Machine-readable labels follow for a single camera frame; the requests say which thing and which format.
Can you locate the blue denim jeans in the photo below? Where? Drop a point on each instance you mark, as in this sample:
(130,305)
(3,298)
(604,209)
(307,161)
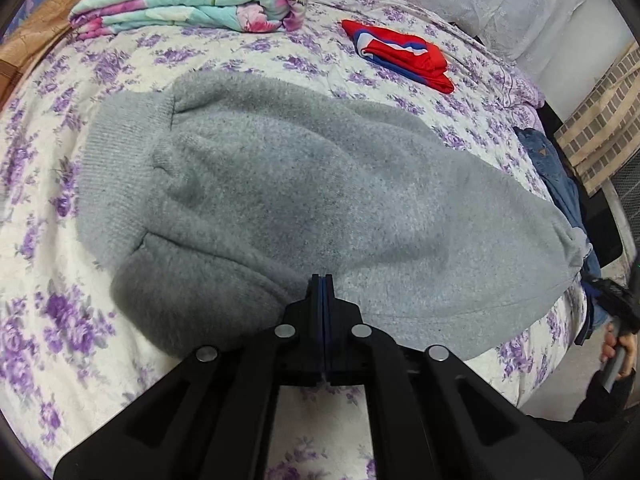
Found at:
(557,175)

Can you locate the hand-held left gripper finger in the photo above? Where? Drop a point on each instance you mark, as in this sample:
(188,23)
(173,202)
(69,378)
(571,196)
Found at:
(317,310)
(327,310)

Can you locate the person's right forearm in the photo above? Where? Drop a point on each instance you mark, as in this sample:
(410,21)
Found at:
(600,410)

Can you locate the person's right hand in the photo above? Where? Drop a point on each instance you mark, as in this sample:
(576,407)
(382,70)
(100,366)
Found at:
(616,350)

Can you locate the purple floral bed sheet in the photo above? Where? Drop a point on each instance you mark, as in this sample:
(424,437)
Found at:
(45,240)

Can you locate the brick pattern panel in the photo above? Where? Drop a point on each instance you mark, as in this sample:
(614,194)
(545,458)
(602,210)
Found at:
(597,120)

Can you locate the grey fleece sweater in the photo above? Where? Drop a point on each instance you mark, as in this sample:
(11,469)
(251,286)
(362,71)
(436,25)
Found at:
(310,200)

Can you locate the red and blue folded garment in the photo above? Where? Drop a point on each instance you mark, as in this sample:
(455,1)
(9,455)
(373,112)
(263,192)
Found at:
(407,52)

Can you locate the orange brown blanket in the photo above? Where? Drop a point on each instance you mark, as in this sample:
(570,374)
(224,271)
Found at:
(30,30)

